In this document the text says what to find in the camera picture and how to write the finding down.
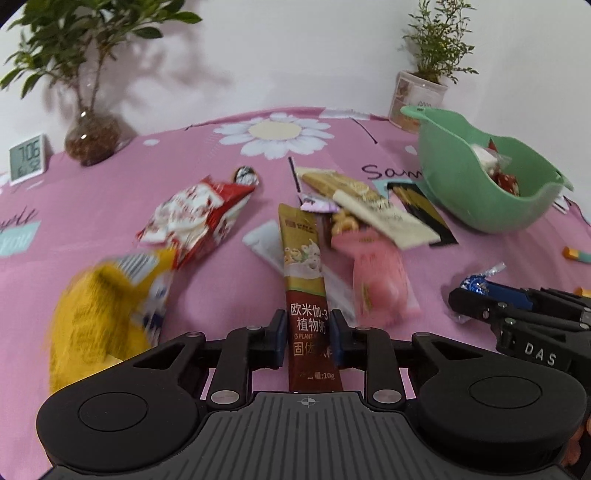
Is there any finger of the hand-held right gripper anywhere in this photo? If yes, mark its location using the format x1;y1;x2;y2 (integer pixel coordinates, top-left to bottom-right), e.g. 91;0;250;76
449;287;591;332
487;282;591;319

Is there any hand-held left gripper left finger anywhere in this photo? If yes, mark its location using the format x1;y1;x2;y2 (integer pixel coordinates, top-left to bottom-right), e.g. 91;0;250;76
131;308;287;411

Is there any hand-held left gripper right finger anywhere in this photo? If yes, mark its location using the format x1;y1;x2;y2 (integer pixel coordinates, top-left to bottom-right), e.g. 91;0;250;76
330;308;485;411

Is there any blue foil candy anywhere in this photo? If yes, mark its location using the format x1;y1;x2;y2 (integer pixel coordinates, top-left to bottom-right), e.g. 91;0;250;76
461;262;508;296

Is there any brown stick packet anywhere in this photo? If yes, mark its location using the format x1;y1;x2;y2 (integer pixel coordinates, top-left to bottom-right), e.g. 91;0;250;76
277;204;343;394

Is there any green plastic bowl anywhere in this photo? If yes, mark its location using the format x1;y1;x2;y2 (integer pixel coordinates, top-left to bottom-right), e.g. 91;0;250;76
400;104;574;234

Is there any red white snack bag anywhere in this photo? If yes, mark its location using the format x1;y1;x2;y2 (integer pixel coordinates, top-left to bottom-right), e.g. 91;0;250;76
135;176;258;269

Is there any yellow snack bag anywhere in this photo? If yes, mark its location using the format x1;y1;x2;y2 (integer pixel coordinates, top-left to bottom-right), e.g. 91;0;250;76
47;249;177;395

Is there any pink snack packet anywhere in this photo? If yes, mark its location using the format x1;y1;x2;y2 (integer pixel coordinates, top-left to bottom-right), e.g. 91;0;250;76
329;209;422;326

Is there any pink floral tablecloth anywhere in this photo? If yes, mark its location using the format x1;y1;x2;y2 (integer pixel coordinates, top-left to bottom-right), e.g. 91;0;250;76
0;107;591;480

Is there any white stick packet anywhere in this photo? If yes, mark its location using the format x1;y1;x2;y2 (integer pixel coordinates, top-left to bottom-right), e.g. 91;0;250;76
242;220;356;326

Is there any cream long packet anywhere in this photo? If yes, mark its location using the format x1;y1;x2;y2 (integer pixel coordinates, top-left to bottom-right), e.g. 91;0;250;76
332;187;441;251

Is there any black gold packet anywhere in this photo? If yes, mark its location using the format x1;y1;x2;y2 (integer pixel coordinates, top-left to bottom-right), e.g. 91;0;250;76
386;181;459;246

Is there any red wrapped candy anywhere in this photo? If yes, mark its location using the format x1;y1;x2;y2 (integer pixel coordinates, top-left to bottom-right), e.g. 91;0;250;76
487;141;520;198

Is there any purple wrapped candy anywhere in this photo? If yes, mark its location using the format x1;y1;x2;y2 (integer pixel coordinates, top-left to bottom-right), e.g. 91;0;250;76
299;193;337;213

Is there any white wrapped snack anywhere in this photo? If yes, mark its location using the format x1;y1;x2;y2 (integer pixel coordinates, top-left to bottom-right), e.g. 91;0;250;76
470;143;512;174

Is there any beige snack packet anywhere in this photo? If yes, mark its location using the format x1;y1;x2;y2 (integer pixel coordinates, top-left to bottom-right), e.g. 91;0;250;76
294;167;370;200

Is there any dark foil candy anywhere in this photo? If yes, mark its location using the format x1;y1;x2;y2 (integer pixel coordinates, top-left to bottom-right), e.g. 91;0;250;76
230;166;262;189

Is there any small plant in white pot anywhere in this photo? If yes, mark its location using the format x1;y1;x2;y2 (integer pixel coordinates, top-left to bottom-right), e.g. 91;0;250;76
388;0;478;134

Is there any leafy plant in glass vase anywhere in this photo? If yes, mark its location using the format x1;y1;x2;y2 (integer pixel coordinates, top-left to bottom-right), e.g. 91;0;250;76
0;0;204;168

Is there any white digital clock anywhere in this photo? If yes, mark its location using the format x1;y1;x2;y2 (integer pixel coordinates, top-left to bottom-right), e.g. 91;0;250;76
8;134;50;186

